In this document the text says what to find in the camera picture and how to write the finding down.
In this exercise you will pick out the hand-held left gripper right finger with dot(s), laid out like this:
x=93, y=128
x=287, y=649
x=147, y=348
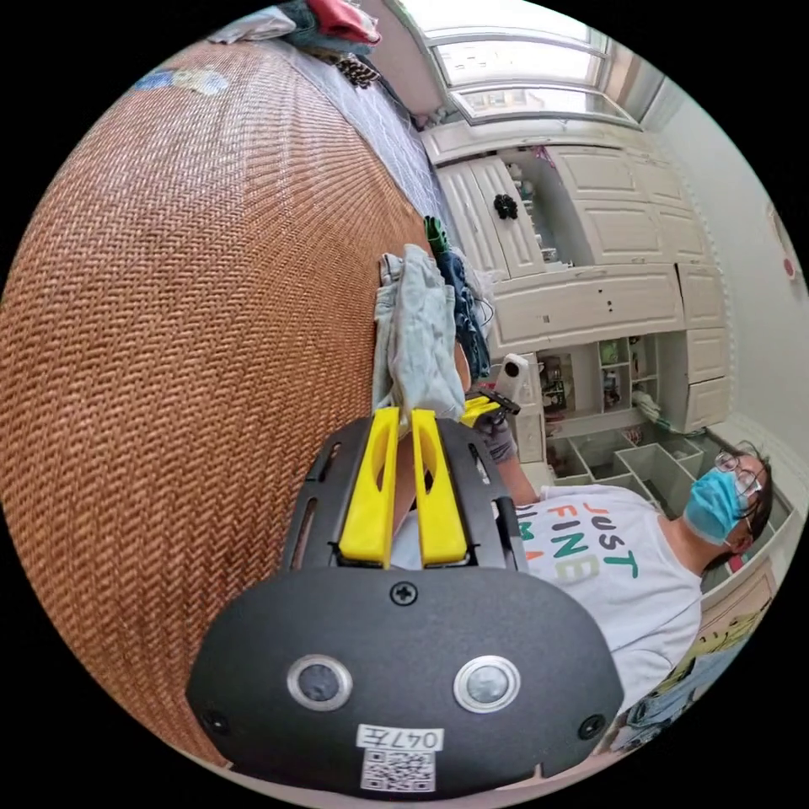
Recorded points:
x=439, y=518

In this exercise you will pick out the person's right hand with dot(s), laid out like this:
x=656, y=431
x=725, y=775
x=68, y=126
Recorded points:
x=499, y=442

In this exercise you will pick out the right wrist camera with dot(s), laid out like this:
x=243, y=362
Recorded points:
x=515, y=376

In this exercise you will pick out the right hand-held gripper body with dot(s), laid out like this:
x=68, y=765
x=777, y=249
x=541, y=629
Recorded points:
x=505, y=404

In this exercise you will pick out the white cupboard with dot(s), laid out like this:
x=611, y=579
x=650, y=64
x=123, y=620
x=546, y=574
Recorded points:
x=607, y=291

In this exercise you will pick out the person's right forearm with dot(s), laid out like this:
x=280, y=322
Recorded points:
x=528, y=480

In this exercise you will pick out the light blue shorts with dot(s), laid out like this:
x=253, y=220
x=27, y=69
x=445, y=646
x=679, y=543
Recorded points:
x=417, y=328

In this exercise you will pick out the person's body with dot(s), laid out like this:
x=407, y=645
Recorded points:
x=632, y=581

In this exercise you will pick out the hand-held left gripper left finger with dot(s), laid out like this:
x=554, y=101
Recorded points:
x=370, y=505

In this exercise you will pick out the window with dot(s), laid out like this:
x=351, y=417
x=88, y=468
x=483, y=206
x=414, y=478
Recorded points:
x=524, y=63

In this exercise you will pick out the pile of clothes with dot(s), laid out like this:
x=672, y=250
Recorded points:
x=468, y=303
x=328, y=31

